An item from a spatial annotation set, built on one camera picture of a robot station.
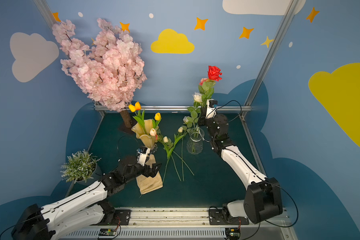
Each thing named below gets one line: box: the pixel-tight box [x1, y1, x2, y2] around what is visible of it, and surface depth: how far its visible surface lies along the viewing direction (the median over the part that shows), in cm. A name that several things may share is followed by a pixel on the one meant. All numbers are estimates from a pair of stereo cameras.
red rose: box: [198, 65, 223, 101], surface depth 69 cm
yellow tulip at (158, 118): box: [152, 112, 162, 129], surface depth 78 cm
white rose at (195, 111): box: [187, 92, 203, 139], surface depth 84 cm
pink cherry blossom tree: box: [51, 18, 147, 129], surface depth 69 cm
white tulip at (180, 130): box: [167, 126, 185, 158], surface depth 106 cm
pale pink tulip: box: [149, 128, 157, 136], surface depth 72 cm
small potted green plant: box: [60, 149, 102, 184], surface depth 76 cm
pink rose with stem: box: [199, 78, 211, 91], surface depth 70 cm
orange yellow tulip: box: [128, 101, 147, 135], surface depth 85 cm
